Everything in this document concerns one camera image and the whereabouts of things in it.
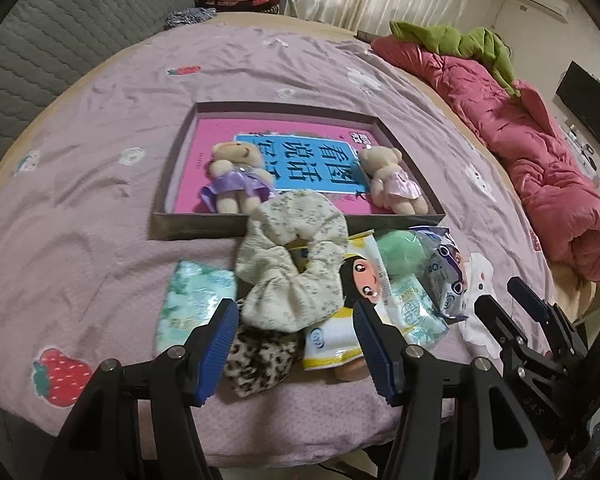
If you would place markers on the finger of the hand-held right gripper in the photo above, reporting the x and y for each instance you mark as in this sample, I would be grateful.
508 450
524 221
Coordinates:
527 297
495 317

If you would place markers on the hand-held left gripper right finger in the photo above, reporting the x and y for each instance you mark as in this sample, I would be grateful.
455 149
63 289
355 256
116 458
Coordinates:
375 355

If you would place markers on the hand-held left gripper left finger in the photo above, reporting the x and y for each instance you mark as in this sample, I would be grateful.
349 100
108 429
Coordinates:
217 355

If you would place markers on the leopard print scrunchie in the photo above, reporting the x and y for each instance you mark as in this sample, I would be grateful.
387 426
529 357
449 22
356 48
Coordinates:
260 360

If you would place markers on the yellow and white tissue pack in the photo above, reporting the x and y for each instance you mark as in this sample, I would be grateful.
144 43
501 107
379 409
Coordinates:
330 340

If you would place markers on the green patterned tissue pack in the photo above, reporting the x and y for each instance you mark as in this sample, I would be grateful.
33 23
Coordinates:
190 300
415 315

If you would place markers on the cartoon girl tissue pack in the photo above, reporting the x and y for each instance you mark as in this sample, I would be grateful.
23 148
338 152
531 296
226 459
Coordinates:
365 280

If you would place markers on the cream floral scrunchie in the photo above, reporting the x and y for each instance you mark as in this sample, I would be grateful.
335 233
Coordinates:
280 300

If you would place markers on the green powder puff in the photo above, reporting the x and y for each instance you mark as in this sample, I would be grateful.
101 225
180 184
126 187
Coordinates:
402 255

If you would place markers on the shallow cardboard box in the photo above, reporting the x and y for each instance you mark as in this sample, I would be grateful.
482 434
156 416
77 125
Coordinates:
200 227

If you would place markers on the blue and white plastic pack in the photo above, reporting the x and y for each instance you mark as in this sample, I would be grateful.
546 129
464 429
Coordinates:
445 270

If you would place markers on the pink quilt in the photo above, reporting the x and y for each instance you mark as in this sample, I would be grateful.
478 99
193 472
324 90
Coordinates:
530 160

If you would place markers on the teddy bear in pink dress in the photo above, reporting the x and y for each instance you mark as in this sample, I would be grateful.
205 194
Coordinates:
390 180

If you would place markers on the purple printed bed sheet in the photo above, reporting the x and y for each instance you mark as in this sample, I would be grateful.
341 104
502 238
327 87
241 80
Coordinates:
105 210

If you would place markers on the teddy bear in purple dress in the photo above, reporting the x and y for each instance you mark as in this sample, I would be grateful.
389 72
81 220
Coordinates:
235 170

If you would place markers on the black television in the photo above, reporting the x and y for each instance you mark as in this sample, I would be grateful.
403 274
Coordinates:
587 100

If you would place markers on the pink picture book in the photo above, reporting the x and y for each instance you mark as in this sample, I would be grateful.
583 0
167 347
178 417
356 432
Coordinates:
215 135

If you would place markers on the green blanket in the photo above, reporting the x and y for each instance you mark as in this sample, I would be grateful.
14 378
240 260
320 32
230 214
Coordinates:
440 37

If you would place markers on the dark patterned cloth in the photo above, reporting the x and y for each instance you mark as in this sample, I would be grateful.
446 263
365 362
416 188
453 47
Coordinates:
187 17

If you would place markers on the grey quilted headboard cover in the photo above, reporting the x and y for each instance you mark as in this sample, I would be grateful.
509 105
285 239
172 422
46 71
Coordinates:
80 20

